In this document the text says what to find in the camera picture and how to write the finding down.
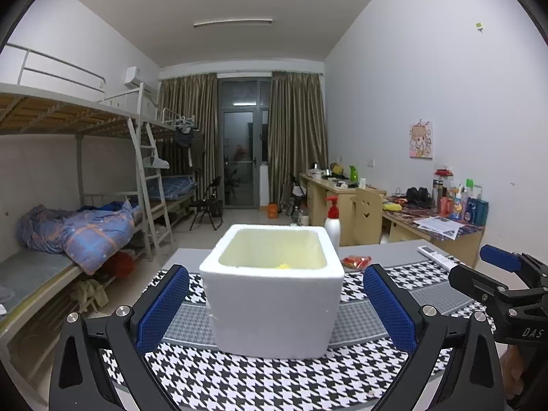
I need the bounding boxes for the white narrow panel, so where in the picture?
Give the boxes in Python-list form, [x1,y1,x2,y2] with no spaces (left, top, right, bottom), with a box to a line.
[259,167,270,208]

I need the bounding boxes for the row of toiletry bottles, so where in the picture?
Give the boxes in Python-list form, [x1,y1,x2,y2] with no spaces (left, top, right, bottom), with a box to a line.
[432,166,489,225]

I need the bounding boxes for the white foam box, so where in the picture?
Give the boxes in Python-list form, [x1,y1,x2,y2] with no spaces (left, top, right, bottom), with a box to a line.
[199,223,344,359]

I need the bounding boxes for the white remote control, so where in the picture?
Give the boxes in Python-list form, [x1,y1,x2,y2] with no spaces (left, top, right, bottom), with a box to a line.
[417,245,465,271]

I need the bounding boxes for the wooden desk with drawers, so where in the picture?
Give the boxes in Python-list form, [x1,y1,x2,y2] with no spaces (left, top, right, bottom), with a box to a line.
[300,172,386,245]

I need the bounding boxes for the white air conditioner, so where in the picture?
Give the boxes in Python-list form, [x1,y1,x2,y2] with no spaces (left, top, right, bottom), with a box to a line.
[124,66,157,92]

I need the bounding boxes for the white metal bunk bed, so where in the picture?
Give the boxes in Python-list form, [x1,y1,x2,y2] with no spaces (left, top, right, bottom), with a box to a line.
[0,43,176,352]

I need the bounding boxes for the wooden chair with smiley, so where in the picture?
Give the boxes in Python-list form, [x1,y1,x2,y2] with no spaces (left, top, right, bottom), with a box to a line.
[353,187,383,247]

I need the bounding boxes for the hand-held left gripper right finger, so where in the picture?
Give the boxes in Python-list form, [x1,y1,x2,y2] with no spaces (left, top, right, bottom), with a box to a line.
[363,263,506,411]

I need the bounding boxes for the glass balcony door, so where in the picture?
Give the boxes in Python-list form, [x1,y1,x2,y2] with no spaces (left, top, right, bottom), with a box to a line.
[217,79,272,210]

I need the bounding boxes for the white bed ladder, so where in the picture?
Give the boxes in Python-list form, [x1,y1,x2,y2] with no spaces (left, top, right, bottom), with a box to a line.
[127,117,174,262]

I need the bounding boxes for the blue plaid quilt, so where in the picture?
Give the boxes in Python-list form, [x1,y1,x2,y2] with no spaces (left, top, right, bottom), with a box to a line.
[17,200,142,275]

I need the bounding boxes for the wooden desk with patterned cover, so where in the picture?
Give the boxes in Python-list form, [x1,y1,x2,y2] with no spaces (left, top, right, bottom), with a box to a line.
[381,195,486,268]

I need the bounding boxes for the person's right hand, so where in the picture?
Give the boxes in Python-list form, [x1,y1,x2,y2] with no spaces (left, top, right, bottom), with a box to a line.
[502,345,527,399]

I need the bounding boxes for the brown curtain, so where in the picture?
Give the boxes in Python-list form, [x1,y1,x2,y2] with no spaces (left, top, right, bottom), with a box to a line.
[269,71,329,208]
[158,73,220,219]

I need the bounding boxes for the beige cloth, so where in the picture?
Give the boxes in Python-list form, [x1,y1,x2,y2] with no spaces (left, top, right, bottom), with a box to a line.
[71,278,110,313]

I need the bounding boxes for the white pump bottle red top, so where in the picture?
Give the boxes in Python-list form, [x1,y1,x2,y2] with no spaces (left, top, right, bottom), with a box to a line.
[324,196,342,254]

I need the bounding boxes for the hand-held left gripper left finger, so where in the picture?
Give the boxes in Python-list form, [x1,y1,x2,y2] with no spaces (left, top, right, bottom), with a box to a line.
[49,264,191,411]

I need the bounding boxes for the black folding chair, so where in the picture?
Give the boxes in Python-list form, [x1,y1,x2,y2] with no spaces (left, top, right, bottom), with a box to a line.
[280,175,307,217]
[189,176,224,232]

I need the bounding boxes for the bunk bed with blue mattress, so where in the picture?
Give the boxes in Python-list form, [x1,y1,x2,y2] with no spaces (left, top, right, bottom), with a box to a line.
[156,107,200,223]

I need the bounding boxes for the houndstooth table mat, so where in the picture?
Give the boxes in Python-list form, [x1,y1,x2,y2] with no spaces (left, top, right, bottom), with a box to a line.
[96,261,499,411]

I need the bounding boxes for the dark hanging clothes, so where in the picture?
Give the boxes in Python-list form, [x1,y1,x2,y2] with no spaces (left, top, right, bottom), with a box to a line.
[173,122,206,167]

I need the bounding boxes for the ceiling light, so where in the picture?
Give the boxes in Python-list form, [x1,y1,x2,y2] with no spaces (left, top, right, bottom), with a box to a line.
[194,18,273,27]

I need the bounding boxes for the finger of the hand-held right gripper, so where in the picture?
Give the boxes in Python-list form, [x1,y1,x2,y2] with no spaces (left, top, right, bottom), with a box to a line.
[479,244,548,287]
[449,264,521,309]

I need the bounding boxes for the cartoon wall poster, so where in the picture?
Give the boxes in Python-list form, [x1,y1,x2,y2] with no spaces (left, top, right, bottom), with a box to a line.
[409,121,433,159]

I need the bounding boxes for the red snack packet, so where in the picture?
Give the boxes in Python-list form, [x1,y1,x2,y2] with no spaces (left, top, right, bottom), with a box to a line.
[341,255,373,270]

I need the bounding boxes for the printed papers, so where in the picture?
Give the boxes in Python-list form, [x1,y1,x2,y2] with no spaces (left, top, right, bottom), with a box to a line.
[413,215,465,240]

